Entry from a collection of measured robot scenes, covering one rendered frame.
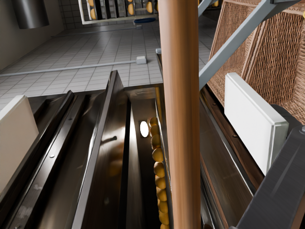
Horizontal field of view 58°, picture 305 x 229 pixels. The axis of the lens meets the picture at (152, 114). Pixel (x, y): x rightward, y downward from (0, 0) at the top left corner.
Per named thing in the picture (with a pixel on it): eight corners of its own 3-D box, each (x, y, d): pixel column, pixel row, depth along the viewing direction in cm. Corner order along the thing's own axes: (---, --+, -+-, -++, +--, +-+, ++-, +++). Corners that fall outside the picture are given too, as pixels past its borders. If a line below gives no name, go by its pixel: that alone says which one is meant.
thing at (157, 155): (170, 239, 163) (161, 240, 162) (163, 185, 206) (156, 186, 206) (162, 152, 136) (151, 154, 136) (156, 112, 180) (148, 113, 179)
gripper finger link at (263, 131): (273, 124, 12) (290, 122, 12) (224, 72, 18) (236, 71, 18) (266, 180, 13) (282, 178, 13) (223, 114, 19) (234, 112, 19)
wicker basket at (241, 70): (287, 112, 129) (228, 118, 129) (244, 75, 180) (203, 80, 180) (302, 0, 108) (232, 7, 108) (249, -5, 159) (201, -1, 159)
